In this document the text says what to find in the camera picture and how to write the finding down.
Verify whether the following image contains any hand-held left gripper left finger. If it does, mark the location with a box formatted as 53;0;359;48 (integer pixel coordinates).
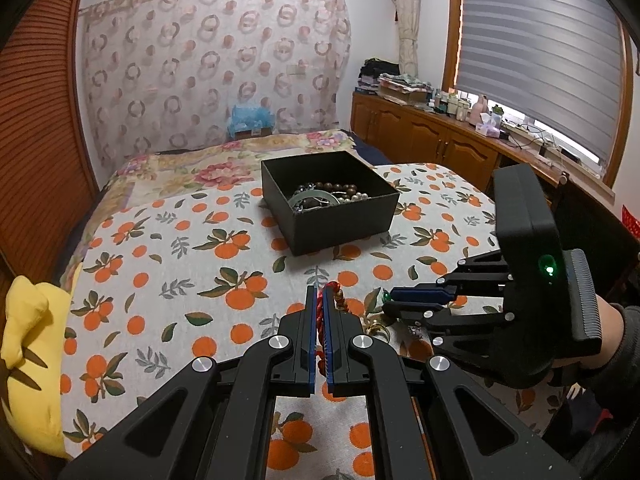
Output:
57;284;323;480

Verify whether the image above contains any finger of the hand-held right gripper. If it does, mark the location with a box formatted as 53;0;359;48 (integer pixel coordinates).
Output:
390;250;512;307
383;301;517;334

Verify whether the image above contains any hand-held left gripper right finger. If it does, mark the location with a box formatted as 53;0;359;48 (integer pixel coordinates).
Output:
322;284;571;480

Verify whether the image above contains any gold ring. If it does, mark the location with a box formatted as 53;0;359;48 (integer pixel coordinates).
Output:
362;317;394;344

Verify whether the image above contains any red bead bracelet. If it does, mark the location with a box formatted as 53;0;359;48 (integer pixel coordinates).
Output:
312;282;352;361

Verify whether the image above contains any black cardboard box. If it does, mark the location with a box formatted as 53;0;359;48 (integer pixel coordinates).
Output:
261;150;401;257

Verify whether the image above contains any pearl necklace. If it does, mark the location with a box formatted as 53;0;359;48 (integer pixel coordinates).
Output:
330;190;372;207

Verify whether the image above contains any pale jade bangle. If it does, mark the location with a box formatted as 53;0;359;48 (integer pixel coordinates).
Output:
287;188;342;216

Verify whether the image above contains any wooden bead bracelet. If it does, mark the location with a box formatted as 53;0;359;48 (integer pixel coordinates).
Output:
299;179;362;206

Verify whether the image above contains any person's right forearm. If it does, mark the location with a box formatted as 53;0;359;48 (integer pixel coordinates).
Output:
550;305;640;480

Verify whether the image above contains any person's right hand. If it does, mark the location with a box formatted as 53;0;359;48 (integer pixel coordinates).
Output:
579;302;629;372

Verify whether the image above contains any pink tissue box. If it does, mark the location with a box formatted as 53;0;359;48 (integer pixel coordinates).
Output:
475;115;502;139

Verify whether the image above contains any navy bed sheet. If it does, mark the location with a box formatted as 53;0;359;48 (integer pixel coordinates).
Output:
350;130;397;167

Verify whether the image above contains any wooden cabinet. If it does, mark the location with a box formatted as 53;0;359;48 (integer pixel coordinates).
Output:
350;91;576;196

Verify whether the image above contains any group of cosmetic bottles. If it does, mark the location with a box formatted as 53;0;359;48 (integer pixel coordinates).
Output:
432;87;491;123

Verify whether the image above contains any orange fruit print tablecloth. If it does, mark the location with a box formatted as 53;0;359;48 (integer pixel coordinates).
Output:
60;162;556;480

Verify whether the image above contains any grey striped window blind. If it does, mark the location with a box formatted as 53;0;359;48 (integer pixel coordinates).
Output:
452;0;628;166

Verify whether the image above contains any flat cardboard box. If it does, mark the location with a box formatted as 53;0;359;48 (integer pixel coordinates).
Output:
377;85;431;107

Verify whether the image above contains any folded towels stack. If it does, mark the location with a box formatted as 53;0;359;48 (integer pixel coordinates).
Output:
377;72;434;93

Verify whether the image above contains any floral bedsheet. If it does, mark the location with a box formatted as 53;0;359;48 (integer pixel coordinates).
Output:
97;130;377;212

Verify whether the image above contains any dark folded clothes pile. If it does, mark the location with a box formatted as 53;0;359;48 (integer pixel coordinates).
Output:
362;59;401;81

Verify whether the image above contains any blue plastic bag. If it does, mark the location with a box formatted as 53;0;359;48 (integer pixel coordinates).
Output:
227;104;276;133

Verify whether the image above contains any floral drape curtain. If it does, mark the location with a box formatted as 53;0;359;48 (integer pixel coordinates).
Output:
392;0;419;69

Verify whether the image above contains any yellow plush toy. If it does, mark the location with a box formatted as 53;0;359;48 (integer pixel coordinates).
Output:
0;275;83;461

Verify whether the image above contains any wooden louvered wardrobe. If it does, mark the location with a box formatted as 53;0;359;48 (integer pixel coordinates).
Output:
0;0;101;291

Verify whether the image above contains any power strip with cables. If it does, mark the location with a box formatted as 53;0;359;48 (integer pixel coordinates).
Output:
500;120;582;162

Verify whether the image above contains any wooden window frame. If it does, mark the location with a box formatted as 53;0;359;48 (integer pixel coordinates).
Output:
440;0;640;196

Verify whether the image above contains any circle pattern wall cloth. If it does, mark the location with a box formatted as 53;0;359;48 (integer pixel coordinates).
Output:
80;0;353;158

